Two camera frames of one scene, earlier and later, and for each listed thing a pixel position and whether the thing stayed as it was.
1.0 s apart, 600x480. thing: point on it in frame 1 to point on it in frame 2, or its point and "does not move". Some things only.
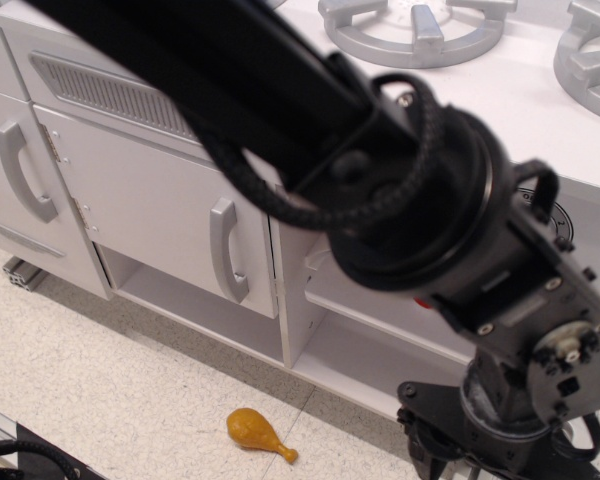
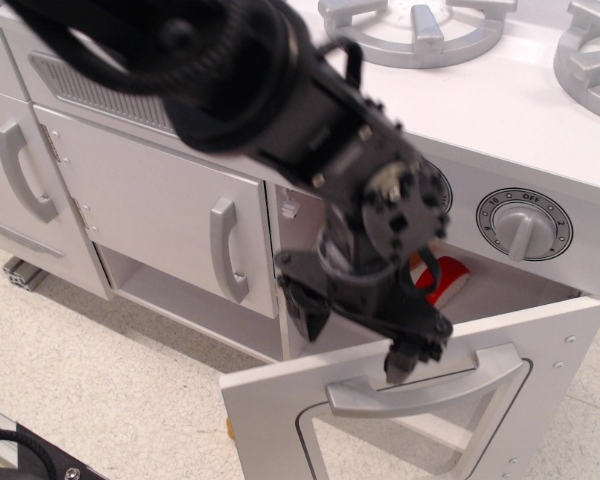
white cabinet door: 169,209 does not move
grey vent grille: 110,95 does not move
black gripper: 443,438 to 401,302
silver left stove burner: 415,33 does not move
